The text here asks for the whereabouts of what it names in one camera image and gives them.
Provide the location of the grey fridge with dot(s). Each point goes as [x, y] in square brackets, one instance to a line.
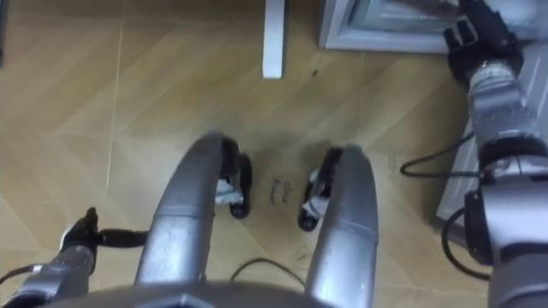
[338, 40]

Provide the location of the white desk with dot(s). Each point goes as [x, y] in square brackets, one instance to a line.
[274, 38]

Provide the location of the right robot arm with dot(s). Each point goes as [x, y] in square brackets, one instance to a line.
[509, 205]

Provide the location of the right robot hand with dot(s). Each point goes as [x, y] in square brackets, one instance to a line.
[484, 38]

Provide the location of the robot body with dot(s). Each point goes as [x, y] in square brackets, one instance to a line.
[171, 297]

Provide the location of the robot legs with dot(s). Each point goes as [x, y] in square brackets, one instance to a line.
[184, 214]

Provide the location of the clear fridge drawer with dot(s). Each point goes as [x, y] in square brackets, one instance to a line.
[394, 19]

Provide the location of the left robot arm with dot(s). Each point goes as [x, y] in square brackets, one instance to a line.
[55, 274]

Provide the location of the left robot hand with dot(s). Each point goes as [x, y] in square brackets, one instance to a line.
[83, 233]

